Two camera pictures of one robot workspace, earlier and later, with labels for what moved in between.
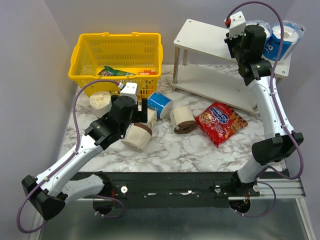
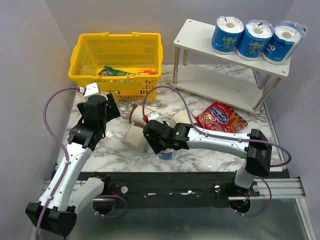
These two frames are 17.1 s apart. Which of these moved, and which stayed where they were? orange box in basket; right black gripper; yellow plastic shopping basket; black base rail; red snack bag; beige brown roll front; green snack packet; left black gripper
Moved: right black gripper; left black gripper
Stayed: red snack bag; orange box in basket; yellow plastic shopping basket; beige brown roll front; green snack packet; black base rail
